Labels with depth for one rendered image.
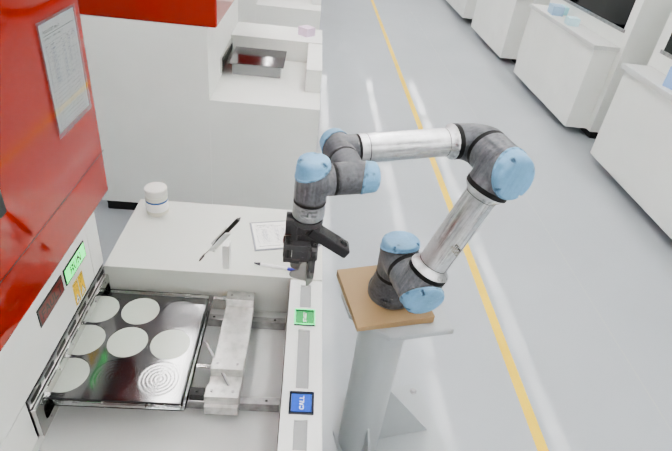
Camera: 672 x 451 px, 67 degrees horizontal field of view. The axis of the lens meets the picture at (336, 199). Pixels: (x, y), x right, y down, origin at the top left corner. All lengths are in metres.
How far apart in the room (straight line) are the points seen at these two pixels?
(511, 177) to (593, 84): 4.29
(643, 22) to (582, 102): 0.83
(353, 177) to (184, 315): 0.66
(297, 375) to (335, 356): 1.30
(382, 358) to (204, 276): 0.66
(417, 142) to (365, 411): 1.10
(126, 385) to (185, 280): 0.35
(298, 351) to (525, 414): 1.53
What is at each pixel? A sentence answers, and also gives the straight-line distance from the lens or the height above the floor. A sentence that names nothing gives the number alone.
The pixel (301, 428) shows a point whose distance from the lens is 1.21.
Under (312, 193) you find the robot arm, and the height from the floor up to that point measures 1.38.
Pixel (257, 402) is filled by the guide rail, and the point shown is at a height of 0.85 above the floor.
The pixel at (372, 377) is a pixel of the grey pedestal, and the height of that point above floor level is 0.52.
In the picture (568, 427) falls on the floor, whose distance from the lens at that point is 2.70.
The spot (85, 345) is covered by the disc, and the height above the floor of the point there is 0.90.
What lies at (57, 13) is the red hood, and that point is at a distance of 1.15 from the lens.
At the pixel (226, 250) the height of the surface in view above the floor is 1.03.
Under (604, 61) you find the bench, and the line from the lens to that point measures 5.48.
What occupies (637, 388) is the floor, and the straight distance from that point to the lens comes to 3.05.
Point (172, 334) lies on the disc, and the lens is 1.46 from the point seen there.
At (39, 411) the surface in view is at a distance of 1.35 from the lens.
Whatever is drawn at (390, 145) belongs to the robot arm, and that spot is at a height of 1.42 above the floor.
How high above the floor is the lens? 1.97
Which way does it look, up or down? 33 degrees down
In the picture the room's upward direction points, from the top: 7 degrees clockwise
